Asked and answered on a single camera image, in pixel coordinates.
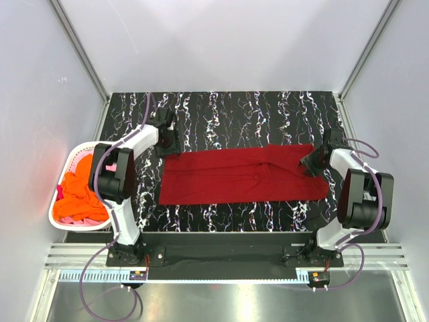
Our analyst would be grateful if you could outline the red t-shirt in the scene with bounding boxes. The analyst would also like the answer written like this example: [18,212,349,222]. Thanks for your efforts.
[158,144,328,205]

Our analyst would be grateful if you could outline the magenta garment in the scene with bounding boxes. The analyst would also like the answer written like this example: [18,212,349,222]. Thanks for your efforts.
[56,184,64,201]

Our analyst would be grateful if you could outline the white plastic laundry basket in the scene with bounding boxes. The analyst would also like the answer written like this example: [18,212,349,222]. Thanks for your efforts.
[48,142,111,231]

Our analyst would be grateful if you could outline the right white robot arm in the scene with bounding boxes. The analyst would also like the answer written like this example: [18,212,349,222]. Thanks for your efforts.
[300,129,394,266]

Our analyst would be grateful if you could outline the aluminium frame post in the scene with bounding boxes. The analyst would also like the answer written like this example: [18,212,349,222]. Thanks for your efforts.
[338,0,402,101]
[48,0,110,104]

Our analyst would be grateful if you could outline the slotted cable duct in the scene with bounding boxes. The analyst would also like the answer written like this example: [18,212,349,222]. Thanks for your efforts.
[59,268,310,284]

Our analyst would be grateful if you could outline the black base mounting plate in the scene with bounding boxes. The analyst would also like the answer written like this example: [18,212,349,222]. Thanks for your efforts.
[107,232,344,268]

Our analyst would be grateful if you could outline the pink t-shirt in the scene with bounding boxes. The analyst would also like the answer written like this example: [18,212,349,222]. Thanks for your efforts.
[60,148,117,225]

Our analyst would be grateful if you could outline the right aluminium frame post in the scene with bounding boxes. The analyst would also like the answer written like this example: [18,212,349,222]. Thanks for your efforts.
[338,0,402,101]

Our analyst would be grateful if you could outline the orange t-shirt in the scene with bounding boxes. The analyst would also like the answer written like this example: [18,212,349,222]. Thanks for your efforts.
[52,153,110,224]

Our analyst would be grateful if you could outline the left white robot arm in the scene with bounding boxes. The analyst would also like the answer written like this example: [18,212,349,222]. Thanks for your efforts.
[88,108,182,266]

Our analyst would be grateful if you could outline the left aluminium frame post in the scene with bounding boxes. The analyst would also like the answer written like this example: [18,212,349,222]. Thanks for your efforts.
[48,0,110,104]

